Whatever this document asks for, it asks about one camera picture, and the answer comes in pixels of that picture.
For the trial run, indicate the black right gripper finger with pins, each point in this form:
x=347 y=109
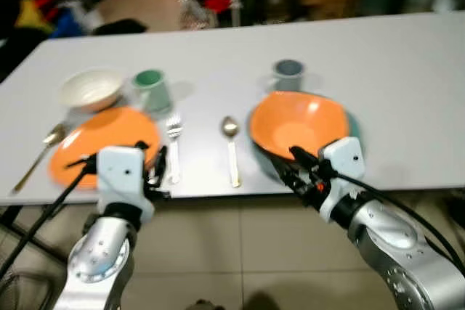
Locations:
x=289 y=173
x=305 y=156

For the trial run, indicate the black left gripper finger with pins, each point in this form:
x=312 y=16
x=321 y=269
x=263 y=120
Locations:
x=142 y=147
x=160 y=165

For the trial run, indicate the silver metal fork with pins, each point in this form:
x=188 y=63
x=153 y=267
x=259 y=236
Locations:
x=174 y=150

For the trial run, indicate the orange bowl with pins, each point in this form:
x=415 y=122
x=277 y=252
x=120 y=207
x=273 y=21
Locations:
x=298 y=121

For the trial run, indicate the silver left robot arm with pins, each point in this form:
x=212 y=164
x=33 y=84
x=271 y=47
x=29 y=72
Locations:
x=98 y=259

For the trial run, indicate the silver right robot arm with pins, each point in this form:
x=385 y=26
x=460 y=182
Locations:
x=396 y=245

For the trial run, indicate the orange plate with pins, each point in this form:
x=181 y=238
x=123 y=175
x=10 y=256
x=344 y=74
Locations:
x=102 y=136

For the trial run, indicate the green mug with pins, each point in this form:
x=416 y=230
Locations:
x=154 y=92

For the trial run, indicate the silver metal spoon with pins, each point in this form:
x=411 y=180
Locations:
x=232 y=157

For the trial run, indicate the cream ribbed bowl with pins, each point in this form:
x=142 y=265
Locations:
x=91 y=91

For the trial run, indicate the grey mug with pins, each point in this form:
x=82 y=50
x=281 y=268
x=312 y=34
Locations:
x=288 y=76

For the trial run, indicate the gold spoon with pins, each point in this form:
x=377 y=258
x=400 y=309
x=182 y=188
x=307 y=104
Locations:
x=43 y=154

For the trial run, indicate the colourful toy pile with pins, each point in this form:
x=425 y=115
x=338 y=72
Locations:
x=43 y=18

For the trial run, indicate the red and white bundle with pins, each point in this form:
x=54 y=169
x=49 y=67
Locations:
x=214 y=1

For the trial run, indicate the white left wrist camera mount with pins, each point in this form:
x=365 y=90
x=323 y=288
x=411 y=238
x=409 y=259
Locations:
x=120 y=172

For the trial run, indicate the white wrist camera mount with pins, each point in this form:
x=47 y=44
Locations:
x=347 y=157
x=120 y=172

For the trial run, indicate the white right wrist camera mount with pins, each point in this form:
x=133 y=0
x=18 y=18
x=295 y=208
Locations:
x=347 y=157

